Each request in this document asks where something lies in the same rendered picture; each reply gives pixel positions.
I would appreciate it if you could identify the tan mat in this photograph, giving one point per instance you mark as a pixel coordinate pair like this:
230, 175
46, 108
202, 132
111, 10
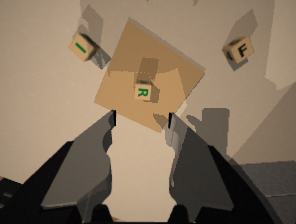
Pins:
139, 56

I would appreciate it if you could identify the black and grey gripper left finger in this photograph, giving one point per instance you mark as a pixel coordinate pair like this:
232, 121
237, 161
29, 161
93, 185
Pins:
69, 184

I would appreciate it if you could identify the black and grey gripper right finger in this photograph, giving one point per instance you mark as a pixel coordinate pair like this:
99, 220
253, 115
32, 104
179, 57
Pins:
202, 180

